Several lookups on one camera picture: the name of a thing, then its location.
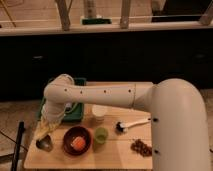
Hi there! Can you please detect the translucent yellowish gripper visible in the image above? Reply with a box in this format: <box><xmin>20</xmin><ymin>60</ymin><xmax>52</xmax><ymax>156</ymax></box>
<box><xmin>34</xmin><ymin>113</ymin><xmax>64</xmax><ymax>141</ymax></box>

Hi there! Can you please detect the yellow banana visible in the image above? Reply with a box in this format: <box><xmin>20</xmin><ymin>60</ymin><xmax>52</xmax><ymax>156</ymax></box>
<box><xmin>35</xmin><ymin>129</ymin><xmax>49</xmax><ymax>140</ymax></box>

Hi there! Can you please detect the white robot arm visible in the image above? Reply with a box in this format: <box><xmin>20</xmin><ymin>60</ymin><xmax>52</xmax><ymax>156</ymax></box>
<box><xmin>36</xmin><ymin>74</ymin><xmax>211</xmax><ymax>171</ymax></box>

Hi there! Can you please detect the metal cup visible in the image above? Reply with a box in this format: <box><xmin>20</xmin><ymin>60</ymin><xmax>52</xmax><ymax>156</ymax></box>
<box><xmin>36</xmin><ymin>135</ymin><xmax>53</xmax><ymax>152</ymax></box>

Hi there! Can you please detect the white cup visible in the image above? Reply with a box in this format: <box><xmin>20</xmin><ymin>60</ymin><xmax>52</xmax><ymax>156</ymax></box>
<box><xmin>92</xmin><ymin>105</ymin><xmax>108</xmax><ymax>121</ymax></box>

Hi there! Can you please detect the green plastic cup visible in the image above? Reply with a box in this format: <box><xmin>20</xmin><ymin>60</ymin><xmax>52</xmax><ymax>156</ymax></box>
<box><xmin>94</xmin><ymin>127</ymin><xmax>108</xmax><ymax>144</ymax></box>

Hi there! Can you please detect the green plastic tray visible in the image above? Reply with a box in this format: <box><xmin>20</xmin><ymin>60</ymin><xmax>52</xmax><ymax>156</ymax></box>
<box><xmin>36</xmin><ymin>77</ymin><xmax>87</xmax><ymax>123</ymax></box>

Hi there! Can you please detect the green bean pod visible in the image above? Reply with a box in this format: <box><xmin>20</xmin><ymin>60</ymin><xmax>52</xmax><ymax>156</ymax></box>
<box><xmin>67</xmin><ymin>103</ymin><xmax>78</xmax><ymax>113</ymax></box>

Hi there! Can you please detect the black pole stand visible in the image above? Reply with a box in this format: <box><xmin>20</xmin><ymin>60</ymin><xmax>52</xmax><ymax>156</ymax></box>
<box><xmin>10</xmin><ymin>121</ymin><xmax>25</xmax><ymax>171</ymax></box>

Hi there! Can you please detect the dark red bowl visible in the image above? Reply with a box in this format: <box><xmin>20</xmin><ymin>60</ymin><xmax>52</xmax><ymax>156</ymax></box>
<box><xmin>63</xmin><ymin>126</ymin><xmax>92</xmax><ymax>156</ymax></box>

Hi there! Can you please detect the orange carrot piece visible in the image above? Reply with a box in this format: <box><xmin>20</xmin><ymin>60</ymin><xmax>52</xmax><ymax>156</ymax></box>
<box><xmin>71</xmin><ymin>136</ymin><xmax>86</xmax><ymax>151</ymax></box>

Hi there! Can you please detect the white dish brush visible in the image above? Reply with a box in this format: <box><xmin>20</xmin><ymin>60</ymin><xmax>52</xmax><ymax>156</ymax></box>
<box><xmin>116</xmin><ymin>118</ymin><xmax>151</xmax><ymax>133</ymax></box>

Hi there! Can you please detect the brown grape bunch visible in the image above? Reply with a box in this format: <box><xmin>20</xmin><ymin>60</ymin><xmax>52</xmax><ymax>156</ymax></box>
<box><xmin>130</xmin><ymin>139</ymin><xmax>152</xmax><ymax>157</ymax></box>

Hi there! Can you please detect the green base white post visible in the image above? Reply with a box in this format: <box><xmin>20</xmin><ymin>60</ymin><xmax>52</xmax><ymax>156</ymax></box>
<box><xmin>81</xmin><ymin>0</ymin><xmax>112</xmax><ymax>25</ymax></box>

